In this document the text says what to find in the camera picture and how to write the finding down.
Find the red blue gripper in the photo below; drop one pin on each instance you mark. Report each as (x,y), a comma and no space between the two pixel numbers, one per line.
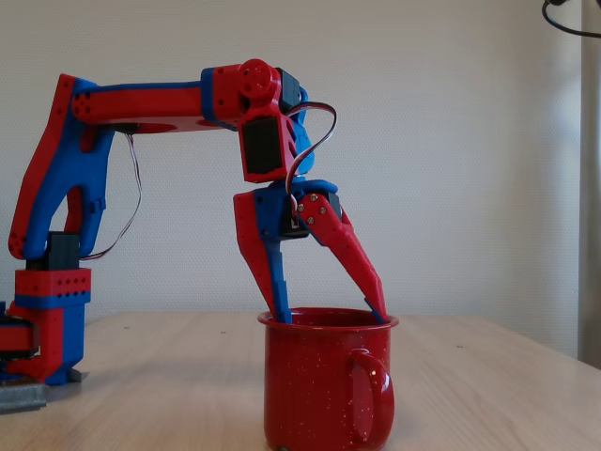
(274,207)

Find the red enamel mug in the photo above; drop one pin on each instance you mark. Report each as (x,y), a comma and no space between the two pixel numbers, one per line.
(305,376)

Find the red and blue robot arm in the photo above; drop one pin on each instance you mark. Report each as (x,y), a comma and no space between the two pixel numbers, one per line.
(141,103)

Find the grey metal table clamp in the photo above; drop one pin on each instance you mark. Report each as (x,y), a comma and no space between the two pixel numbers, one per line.
(23,397)

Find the small grey base plate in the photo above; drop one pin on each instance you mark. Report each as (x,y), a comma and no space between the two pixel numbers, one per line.
(81,376)

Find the grey vertical post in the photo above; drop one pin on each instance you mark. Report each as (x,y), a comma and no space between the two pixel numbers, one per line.
(590,188)

